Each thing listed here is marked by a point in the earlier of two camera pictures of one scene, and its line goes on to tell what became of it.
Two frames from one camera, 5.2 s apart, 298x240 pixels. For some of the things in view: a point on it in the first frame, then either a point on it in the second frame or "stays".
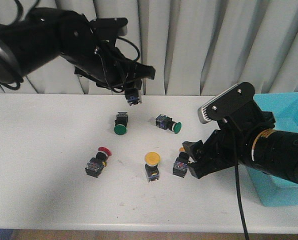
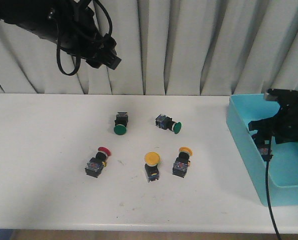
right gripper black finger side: [202, 168] → [262, 139]
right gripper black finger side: [194, 148] → [267, 124]
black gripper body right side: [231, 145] → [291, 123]
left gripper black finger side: [135, 70] → [111, 60]
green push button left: [121, 123] stays
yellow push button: [152, 159] stays
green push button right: [166, 122] stays
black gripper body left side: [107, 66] → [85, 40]
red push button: [132, 95] → [265, 147]
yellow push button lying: [180, 165] stays
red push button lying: [95, 164] stays
